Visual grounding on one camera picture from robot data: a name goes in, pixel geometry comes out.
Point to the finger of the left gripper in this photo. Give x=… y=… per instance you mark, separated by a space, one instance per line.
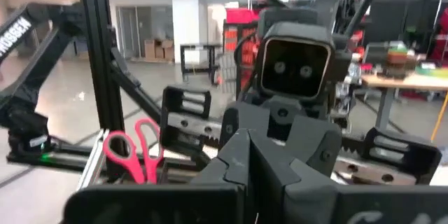
x=315 y=140
x=245 y=115

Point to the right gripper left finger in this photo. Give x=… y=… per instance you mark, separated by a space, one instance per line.
x=224 y=189

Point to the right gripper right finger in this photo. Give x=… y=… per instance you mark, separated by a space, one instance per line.
x=280 y=196

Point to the wooden top work table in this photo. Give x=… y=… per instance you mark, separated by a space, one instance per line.
x=402 y=82

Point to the shelf of red parts bins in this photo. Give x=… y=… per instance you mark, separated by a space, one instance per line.
x=241 y=15

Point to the brown cardboard box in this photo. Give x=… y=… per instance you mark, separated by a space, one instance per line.
x=165 y=52
x=150 y=50

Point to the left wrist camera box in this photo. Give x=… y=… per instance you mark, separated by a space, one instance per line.
x=294 y=66

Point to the white aluminium bracket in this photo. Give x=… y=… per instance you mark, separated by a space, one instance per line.
x=91 y=161

